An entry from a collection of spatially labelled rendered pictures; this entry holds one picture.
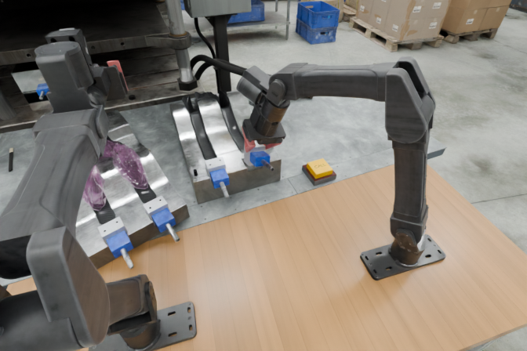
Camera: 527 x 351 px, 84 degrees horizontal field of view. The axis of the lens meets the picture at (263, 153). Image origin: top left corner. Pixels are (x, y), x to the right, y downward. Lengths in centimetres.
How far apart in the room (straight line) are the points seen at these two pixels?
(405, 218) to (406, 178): 10
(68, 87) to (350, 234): 68
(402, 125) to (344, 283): 39
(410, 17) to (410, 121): 395
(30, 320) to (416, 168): 58
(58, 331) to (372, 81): 52
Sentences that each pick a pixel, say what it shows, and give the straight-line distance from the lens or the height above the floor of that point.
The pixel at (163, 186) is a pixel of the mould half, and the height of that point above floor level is 86.
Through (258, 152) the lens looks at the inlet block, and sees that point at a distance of 80.
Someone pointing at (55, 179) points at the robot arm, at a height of 123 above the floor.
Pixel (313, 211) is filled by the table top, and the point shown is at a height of 80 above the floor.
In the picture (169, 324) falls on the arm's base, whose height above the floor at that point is 81.
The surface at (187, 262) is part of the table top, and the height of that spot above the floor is 80.
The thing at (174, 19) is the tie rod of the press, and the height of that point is 111.
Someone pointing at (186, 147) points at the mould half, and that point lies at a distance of 94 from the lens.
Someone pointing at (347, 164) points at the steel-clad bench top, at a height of 80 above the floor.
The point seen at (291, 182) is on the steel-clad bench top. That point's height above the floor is 80.
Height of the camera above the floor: 145
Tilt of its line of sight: 40 degrees down
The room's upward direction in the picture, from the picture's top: straight up
